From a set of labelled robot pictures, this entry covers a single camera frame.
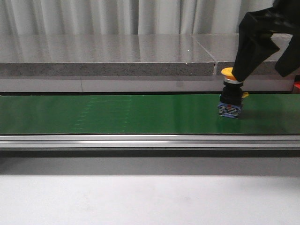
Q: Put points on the yellow mushroom push button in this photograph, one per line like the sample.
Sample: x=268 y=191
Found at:
x=230 y=102

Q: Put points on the aluminium conveyor frame rail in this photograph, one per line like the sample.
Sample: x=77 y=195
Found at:
x=29 y=146

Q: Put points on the white pleated curtain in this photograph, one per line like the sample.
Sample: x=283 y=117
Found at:
x=44 y=17

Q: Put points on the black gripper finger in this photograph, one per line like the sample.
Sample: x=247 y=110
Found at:
x=255 y=43
x=290 y=59

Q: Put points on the green conveyor belt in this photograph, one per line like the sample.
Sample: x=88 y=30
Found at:
x=262 y=114

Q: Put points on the red plastic tray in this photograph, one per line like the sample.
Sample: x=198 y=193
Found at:
x=296 y=88

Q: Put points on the grey speckled stone counter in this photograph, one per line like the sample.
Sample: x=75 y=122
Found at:
x=115 y=63

